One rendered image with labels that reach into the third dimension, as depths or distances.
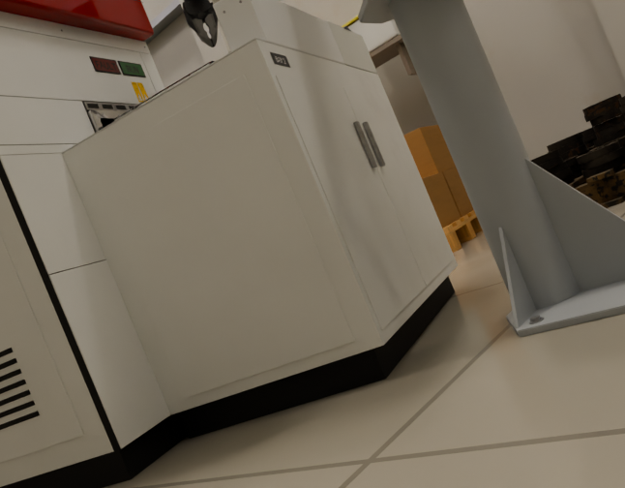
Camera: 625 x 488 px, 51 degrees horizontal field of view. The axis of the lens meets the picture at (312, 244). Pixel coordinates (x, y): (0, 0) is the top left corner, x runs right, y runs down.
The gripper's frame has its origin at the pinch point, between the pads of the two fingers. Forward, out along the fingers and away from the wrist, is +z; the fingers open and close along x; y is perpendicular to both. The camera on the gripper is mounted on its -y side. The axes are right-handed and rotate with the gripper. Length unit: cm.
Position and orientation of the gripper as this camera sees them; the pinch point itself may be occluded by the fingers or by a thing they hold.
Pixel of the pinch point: (212, 42)
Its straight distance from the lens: 198.1
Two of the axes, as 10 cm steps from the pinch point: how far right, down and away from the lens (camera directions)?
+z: 3.8, 9.3, -0.2
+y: -1.6, 0.8, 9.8
